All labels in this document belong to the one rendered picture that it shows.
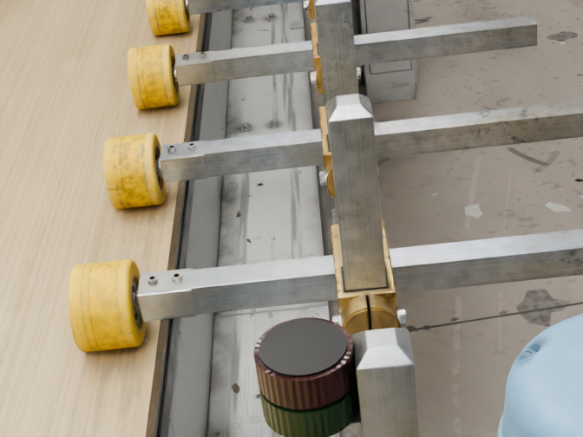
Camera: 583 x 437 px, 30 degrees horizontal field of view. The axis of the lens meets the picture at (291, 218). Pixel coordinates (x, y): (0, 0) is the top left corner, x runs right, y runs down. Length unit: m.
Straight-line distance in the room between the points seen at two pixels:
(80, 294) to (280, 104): 1.13
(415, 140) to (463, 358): 1.22
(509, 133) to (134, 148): 0.41
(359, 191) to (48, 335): 0.35
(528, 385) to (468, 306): 2.08
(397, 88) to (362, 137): 2.55
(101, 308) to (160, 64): 0.51
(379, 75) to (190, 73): 1.99
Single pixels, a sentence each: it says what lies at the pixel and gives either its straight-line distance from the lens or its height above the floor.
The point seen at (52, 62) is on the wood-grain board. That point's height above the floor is 0.90.
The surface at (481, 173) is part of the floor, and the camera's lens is 3.00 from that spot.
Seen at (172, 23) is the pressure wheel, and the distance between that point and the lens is 1.64.
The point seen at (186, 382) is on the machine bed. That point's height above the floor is 0.74.
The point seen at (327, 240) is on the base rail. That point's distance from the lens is 1.48.
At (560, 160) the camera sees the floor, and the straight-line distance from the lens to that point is 3.06.
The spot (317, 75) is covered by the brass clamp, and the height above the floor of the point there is 0.95.
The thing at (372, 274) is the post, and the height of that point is 0.99.
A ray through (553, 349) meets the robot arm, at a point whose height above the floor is 1.23.
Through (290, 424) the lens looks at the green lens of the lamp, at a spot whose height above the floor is 1.07.
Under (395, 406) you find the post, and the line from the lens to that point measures 0.67.
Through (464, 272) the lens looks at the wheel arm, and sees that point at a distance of 0.98.
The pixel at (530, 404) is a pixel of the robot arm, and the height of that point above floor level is 1.23.
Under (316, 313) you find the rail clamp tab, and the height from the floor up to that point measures 0.63.
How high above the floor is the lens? 1.51
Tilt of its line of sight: 32 degrees down
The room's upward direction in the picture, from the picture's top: 7 degrees counter-clockwise
